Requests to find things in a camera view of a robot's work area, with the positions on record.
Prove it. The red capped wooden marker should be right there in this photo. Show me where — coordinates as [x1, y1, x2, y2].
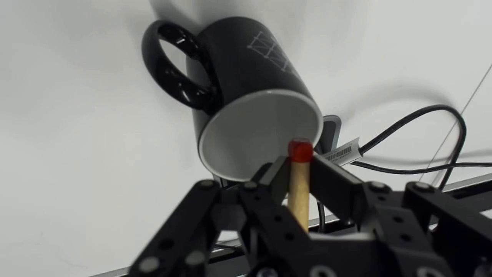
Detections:
[286, 139, 315, 234]

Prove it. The black looped cable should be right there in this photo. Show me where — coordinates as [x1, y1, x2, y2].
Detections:
[358, 105, 469, 191]

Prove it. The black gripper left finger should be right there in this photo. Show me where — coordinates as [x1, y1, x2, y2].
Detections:
[127, 154, 309, 277]

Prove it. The black mug with white print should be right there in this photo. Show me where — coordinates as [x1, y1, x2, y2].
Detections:
[140, 15, 326, 183]

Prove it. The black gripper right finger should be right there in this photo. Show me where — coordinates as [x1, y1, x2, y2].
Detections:
[307, 152, 492, 277]

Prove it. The black long cable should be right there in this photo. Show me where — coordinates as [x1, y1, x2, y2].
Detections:
[350, 160, 492, 175]

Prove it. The grey table cable box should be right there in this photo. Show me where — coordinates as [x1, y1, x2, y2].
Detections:
[320, 112, 344, 155]

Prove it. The white cable tag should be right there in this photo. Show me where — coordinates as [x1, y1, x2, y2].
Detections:
[327, 137, 364, 166]

